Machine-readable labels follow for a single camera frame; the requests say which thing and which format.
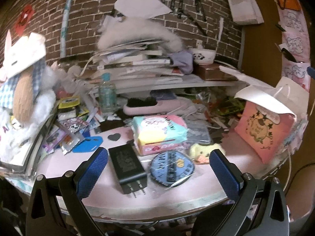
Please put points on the light blue wall pipe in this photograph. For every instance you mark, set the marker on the light blue wall pipe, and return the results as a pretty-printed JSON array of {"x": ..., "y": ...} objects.
[{"x": 64, "y": 27}]

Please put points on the brown wooden box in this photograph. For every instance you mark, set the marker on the brown wooden box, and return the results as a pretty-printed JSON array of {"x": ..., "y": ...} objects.
[{"x": 212, "y": 73}]

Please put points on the blue plastic tag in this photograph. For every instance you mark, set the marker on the blue plastic tag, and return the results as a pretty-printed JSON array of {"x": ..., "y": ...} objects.
[{"x": 90, "y": 144}]

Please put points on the clear plastic water bottle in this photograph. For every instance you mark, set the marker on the clear plastic water bottle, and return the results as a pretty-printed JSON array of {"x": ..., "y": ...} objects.
[{"x": 107, "y": 95}]

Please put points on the white plush dog toy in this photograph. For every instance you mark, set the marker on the white plush dog toy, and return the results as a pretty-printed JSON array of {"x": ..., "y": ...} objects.
[{"x": 27, "y": 95}]

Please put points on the yellow dog plush keychain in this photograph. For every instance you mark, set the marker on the yellow dog plush keychain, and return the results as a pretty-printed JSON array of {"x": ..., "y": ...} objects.
[{"x": 200, "y": 154}]

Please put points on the purple grey cloth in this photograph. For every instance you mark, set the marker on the purple grey cloth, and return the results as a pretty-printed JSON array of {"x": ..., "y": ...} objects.
[{"x": 183, "y": 60}]

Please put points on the grey fluffy fur pile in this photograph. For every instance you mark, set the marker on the grey fluffy fur pile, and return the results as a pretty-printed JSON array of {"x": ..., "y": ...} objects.
[{"x": 139, "y": 29}]

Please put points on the red paper wall decoration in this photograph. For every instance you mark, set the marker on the red paper wall decoration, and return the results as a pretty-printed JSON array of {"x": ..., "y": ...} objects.
[{"x": 23, "y": 19}]

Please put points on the stack of books and papers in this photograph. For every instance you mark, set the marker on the stack of books and papers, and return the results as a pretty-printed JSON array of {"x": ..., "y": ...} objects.
[{"x": 137, "y": 63}]

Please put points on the black power adapter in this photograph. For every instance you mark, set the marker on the black power adapter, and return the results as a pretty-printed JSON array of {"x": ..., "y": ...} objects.
[{"x": 129, "y": 171}]

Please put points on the white panda bowl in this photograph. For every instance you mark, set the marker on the white panda bowl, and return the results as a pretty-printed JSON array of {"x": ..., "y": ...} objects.
[{"x": 203, "y": 56}]

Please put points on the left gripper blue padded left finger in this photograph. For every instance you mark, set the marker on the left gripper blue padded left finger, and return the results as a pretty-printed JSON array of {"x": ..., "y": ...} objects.
[{"x": 88, "y": 173}]

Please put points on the round blue badge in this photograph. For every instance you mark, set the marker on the round blue badge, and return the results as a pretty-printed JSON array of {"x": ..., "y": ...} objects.
[{"x": 171, "y": 169}]

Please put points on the pastel tissue pack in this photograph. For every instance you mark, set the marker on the pastel tissue pack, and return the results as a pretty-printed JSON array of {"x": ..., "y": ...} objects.
[{"x": 155, "y": 134}]

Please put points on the clear plastic card case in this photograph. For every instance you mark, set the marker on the clear plastic card case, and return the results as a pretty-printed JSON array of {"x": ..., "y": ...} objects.
[{"x": 197, "y": 133}]

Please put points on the white paper sheet on wall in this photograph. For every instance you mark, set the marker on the white paper sheet on wall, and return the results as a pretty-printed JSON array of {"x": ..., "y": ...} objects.
[{"x": 145, "y": 9}]

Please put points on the white shelf board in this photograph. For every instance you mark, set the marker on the white shelf board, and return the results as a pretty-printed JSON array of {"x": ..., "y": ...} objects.
[{"x": 122, "y": 90}]

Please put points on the white hanging paper bag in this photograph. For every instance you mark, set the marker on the white hanging paper bag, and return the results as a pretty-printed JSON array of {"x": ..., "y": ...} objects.
[{"x": 245, "y": 12}]

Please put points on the pink hairbrush black bristles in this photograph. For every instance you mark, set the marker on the pink hairbrush black bristles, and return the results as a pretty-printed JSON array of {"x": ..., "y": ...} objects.
[{"x": 150, "y": 105}]

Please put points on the pink cartoon hanging organizer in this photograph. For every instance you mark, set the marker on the pink cartoon hanging organizer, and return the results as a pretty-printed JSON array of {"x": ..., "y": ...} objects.
[{"x": 295, "y": 40}]

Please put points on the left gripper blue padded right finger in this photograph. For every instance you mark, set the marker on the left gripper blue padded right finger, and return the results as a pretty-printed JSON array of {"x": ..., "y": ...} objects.
[{"x": 227, "y": 173}]

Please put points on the pink cartoon paper bag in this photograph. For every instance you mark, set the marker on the pink cartoon paper bag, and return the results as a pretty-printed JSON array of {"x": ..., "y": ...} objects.
[{"x": 264, "y": 130}]

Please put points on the yellow snack sachet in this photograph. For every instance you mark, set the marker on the yellow snack sachet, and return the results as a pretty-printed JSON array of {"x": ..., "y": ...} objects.
[{"x": 69, "y": 102}]

